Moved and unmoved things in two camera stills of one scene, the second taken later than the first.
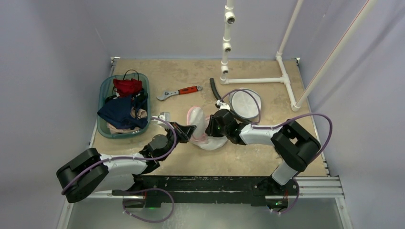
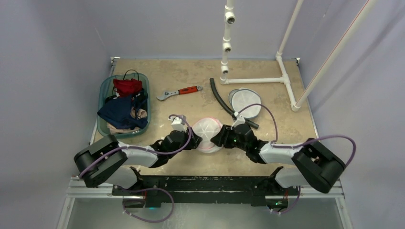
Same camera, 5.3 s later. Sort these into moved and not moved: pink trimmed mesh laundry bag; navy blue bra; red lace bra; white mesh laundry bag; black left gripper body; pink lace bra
Moved: black left gripper body; pink trimmed mesh laundry bag
Not moved: red lace bra; white mesh laundry bag; pink lace bra; navy blue bra
